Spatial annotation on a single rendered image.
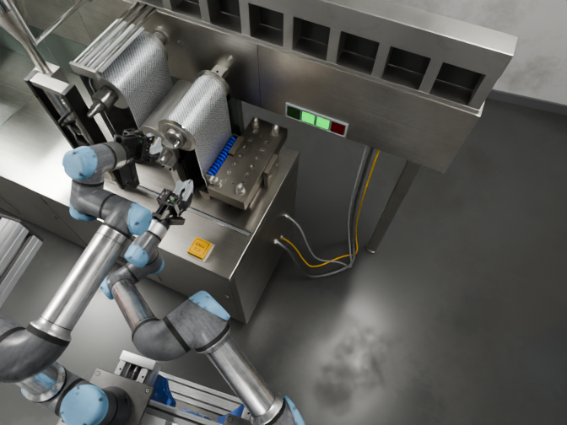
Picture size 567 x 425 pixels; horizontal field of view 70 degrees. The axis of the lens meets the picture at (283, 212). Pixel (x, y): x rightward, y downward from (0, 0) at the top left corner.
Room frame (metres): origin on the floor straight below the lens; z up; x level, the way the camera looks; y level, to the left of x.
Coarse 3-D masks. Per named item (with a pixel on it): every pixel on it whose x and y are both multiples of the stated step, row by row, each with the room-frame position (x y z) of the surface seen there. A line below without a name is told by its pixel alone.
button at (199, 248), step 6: (198, 240) 0.66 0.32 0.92; (204, 240) 0.66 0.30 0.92; (192, 246) 0.64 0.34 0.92; (198, 246) 0.64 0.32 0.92; (204, 246) 0.64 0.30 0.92; (210, 246) 0.64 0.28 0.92; (192, 252) 0.61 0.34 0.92; (198, 252) 0.61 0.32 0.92; (204, 252) 0.61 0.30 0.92; (204, 258) 0.60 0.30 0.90
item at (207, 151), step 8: (224, 112) 1.08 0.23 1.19; (216, 120) 1.02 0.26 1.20; (224, 120) 1.07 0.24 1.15; (216, 128) 1.02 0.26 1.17; (224, 128) 1.06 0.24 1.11; (208, 136) 0.97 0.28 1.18; (216, 136) 1.01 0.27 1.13; (224, 136) 1.06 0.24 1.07; (200, 144) 0.91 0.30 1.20; (208, 144) 0.96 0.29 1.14; (216, 144) 1.00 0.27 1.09; (224, 144) 1.05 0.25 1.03; (200, 152) 0.91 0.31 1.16; (208, 152) 0.95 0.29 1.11; (216, 152) 0.99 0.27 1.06; (200, 160) 0.89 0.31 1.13; (208, 160) 0.94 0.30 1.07; (200, 168) 0.89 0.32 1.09; (208, 168) 0.93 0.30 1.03
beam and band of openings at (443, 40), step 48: (144, 0) 1.34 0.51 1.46; (192, 0) 1.34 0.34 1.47; (240, 0) 1.18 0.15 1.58; (288, 0) 1.11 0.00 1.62; (336, 0) 1.07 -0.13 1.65; (384, 0) 1.08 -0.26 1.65; (288, 48) 1.12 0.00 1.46; (336, 48) 1.05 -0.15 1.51; (384, 48) 1.00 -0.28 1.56; (432, 48) 0.94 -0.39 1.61; (480, 48) 0.90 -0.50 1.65; (432, 96) 0.92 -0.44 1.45; (480, 96) 0.88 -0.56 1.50
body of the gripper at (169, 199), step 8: (168, 192) 0.73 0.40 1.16; (160, 200) 0.70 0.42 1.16; (168, 200) 0.70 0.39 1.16; (176, 200) 0.71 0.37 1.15; (160, 208) 0.67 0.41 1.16; (168, 208) 0.67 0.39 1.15; (176, 208) 0.68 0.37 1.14; (152, 216) 0.64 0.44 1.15; (160, 216) 0.64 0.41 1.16; (168, 216) 0.66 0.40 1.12; (176, 216) 0.68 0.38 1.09; (168, 224) 0.63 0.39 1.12
